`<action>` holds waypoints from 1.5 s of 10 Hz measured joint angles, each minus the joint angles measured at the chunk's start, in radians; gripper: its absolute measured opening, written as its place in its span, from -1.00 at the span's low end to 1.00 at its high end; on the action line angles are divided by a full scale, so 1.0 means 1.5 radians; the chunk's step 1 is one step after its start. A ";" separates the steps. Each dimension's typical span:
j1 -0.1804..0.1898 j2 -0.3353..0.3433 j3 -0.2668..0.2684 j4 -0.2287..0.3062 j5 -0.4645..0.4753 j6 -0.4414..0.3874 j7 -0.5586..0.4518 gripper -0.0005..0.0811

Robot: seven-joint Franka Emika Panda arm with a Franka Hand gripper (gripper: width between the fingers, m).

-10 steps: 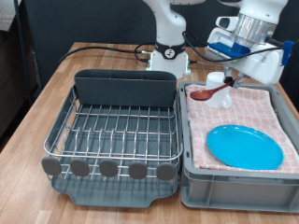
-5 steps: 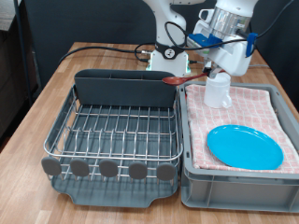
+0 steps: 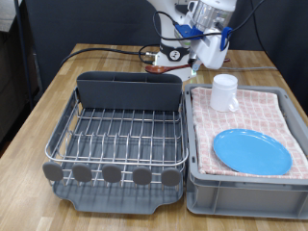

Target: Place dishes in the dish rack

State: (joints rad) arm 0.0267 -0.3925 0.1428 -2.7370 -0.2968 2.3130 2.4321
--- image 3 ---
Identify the white wire dish rack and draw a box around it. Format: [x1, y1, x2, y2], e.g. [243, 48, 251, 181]
[52, 90, 186, 216]

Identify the looped black cable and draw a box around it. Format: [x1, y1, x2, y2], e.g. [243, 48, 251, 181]
[138, 43, 161, 64]

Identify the grey plastic crate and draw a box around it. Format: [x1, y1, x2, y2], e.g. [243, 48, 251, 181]
[183, 82, 308, 219]

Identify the brown wooden spoon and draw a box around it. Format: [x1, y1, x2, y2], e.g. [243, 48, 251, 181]
[144, 57, 231, 75]

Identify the blue plate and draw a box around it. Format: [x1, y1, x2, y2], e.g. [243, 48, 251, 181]
[213, 128, 294, 176]

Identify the long black cable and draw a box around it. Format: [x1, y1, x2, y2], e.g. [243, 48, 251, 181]
[59, 47, 155, 68]

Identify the blue cable clip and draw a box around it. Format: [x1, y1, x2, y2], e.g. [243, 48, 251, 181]
[220, 27, 233, 52]

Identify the pink checked towel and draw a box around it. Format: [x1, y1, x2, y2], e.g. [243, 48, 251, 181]
[191, 86, 308, 180]

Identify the metal wire dish rack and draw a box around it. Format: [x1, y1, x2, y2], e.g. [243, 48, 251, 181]
[41, 86, 191, 190]

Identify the dark metal pole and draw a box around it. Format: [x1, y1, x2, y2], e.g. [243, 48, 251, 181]
[13, 0, 35, 109]

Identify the black camera cable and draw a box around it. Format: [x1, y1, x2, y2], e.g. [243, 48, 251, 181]
[152, 0, 268, 42]

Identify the dark grey backdrop curtain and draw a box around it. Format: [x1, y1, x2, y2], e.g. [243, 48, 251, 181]
[24, 0, 308, 114]

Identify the wrist camera on blue mount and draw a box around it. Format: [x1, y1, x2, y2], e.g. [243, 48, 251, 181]
[174, 22, 206, 49]

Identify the grey cable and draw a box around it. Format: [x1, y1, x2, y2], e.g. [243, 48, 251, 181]
[220, 62, 277, 71]

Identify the white plastic mug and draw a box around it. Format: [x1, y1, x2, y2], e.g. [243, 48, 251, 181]
[209, 73, 240, 113]

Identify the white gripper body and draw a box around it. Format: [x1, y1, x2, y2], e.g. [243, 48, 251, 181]
[191, 31, 231, 70]

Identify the dark grey utensil caddy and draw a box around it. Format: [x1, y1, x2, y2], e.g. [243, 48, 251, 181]
[76, 70, 184, 112]

